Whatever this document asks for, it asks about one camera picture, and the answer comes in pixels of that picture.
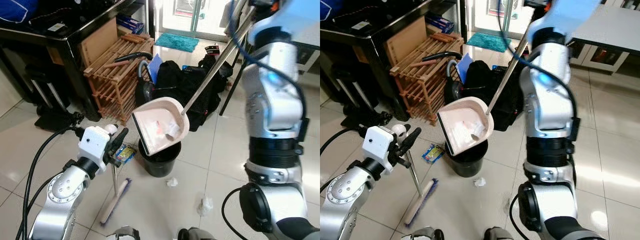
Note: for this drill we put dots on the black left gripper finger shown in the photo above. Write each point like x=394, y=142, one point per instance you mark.
x=413, y=136
x=112, y=144
x=403, y=145
x=121, y=137

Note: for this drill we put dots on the broom with purple bristles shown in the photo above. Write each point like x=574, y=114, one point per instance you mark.
x=115, y=202
x=421, y=202

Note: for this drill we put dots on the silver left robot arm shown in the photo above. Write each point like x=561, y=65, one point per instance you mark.
x=345, y=200
x=57, y=200

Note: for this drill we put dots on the black floor stand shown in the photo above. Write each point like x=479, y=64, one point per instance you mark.
x=367, y=120
x=57, y=120

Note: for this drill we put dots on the blue yellow snack packet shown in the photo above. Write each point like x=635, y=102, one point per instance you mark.
x=433, y=153
x=126, y=154

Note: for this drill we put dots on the black plastic bucket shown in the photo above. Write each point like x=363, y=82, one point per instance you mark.
x=465, y=165
x=160, y=165

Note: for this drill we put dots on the white rubbish piece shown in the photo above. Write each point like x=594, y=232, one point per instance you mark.
x=477, y=131
x=172, y=131

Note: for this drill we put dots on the black red vacuum cleaner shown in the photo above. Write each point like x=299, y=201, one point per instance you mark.
x=452, y=87
x=145, y=90

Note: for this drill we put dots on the wooden slatted rack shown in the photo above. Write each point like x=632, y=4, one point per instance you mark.
x=115, y=80
x=420, y=80

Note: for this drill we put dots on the teal shaggy mat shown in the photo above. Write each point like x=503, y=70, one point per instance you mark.
x=486, y=42
x=176, y=42

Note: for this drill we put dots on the crumpled white paper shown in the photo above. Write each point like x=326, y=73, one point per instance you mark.
x=172, y=182
x=479, y=182
x=205, y=206

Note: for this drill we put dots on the blue cushion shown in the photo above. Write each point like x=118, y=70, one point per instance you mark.
x=17, y=10
x=329, y=7

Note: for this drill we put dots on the red black small item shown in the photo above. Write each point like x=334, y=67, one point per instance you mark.
x=212, y=49

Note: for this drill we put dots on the white table with black legs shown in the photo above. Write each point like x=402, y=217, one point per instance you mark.
x=610, y=30
x=235, y=75

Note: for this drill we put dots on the blue flat sheet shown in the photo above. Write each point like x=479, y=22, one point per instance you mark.
x=156, y=67
x=465, y=66

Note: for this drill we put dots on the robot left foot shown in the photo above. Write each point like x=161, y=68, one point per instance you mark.
x=429, y=234
x=124, y=234

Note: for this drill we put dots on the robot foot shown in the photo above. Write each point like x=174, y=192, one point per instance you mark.
x=497, y=234
x=429, y=234
x=191, y=234
x=124, y=234

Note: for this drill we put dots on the white low cabinet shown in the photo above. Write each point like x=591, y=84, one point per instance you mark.
x=600, y=57

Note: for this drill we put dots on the black fabric bag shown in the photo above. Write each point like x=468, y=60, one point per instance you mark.
x=195, y=85
x=500, y=87

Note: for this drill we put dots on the brown cardboard panel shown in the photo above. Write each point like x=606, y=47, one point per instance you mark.
x=100, y=45
x=406, y=44

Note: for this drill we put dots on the blue cardboard box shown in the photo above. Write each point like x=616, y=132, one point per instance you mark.
x=131, y=24
x=440, y=23

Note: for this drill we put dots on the black glossy table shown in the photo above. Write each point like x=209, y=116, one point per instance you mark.
x=360, y=45
x=50, y=45

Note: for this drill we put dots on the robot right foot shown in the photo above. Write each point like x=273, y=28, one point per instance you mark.
x=497, y=234
x=191, y=234

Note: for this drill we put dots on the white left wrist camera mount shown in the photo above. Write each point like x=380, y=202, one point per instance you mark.
x=94, y=147
x=377, y=147

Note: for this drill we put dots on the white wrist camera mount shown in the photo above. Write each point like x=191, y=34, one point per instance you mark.
x=287, y=20
x=562, y=20
x=94, y=147
x=377, y=147

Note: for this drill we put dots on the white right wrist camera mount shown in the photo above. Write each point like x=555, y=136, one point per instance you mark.
x=287, y=20
x=562, y=20

